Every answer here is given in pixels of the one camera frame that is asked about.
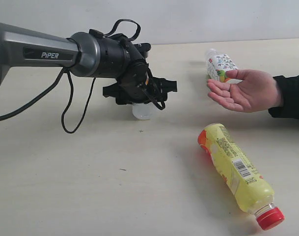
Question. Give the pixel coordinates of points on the yellow juice bottle red cap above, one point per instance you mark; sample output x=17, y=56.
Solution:
x=253, y=194

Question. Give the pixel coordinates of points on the white bottle green label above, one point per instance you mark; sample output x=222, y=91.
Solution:
x=143, y=111

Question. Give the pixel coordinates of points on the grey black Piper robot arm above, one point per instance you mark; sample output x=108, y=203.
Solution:
x=89, y=54

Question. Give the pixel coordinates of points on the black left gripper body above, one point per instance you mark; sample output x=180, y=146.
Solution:
x=137, y=85

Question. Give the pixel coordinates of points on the black jacket sleeve forearm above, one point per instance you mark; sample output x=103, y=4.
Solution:
x=289, y=88

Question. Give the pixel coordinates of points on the person's open right hand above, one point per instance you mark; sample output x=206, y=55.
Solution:
x=256, y=91

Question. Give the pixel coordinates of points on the white tea bottle colourful label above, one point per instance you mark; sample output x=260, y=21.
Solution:
x=218, y=64

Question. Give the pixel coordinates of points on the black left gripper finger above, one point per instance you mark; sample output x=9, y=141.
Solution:
x=111, y=91
x=168, y=86

